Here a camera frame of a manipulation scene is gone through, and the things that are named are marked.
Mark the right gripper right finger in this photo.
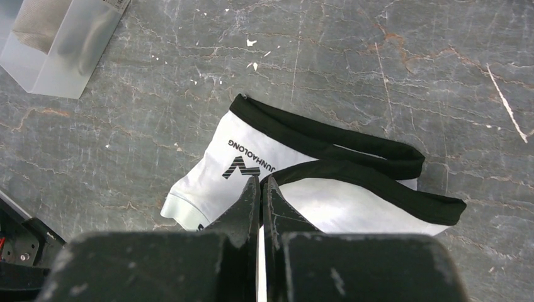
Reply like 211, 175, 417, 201
263, 176, 319, 301

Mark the clear plastic organizer box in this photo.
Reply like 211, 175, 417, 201
1, 1, 129, 99

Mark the beige rolled cloth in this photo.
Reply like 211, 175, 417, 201
12, 0, 72, 54

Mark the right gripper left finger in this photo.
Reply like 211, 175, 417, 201
207, 176, 261, 301

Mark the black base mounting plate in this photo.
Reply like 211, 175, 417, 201
1, 191, 65, 301

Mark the white underwear black waistband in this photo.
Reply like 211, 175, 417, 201
160, 93, 468, 302

